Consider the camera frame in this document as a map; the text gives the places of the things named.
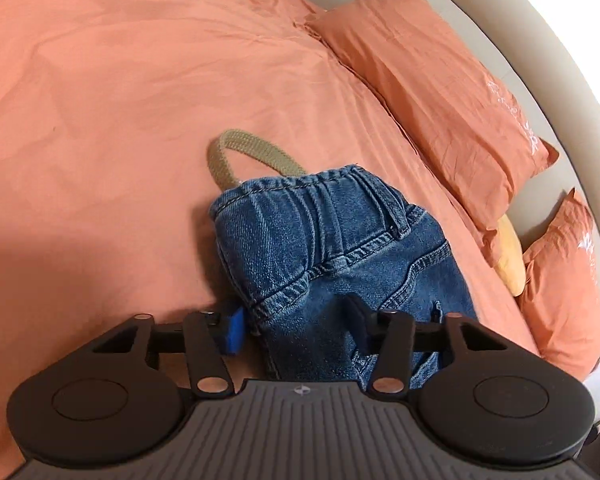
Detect small yellow pillow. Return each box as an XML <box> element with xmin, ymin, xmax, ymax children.
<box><xmin>495</xmin><ymin>215</ymin><xmax>527</xmax><ymax>297</ymax></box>

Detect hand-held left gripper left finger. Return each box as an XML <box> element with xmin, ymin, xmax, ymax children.
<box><xmin>91</xmin><ymin>307</ymin><xmax>246</xmax><ymax>397</ymax></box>

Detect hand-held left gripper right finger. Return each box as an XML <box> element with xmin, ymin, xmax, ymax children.
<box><xmin>342</xmin><ymin>296</ymin><xmax>512</xmax><ymax>397</ymax></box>

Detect khaki woven belt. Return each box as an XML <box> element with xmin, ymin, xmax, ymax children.
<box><xmin>207</xmin><ymin>129</ymin><xmax>308</xmax><ymax>193</ymax></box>

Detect orange pillow with flower print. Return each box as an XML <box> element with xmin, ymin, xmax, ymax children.
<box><xmin>515</xmin><ymin>187</ymin><xmax>600</xmax><ymax>378</ymax></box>
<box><xmin>304</xmin><ymin>0</ymin><xmax>561</xmax><ymax>233</ymax></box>

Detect blue denim pants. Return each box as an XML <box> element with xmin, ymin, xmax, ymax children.
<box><xmin>209</xmin><ymin>162</ymin><xmax>481</xmax><ymax>393</ymax></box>

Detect beige upholstered headboard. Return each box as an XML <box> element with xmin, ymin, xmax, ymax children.
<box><xmin>285</xmin><ymin>0</ymin><xmax>600</xmax><ymax>376</ymax></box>

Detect orange bed sheet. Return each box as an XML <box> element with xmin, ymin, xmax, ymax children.
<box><xmin>0</xmin><ymin>0</ymin><xmax>541</xmax><ymax>476</ymax></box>

